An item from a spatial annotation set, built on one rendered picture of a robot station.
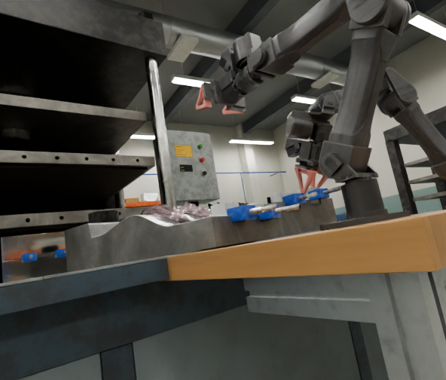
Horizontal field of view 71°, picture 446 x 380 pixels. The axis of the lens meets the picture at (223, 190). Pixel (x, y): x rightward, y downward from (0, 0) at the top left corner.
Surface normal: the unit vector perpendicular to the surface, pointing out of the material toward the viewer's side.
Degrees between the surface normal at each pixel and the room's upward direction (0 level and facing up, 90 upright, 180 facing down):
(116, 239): 90
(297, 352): 90
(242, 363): 90
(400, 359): 90
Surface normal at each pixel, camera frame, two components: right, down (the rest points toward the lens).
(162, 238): -0.58, -0.04
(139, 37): 0.58, -0.24
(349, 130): -0.70, -0.18
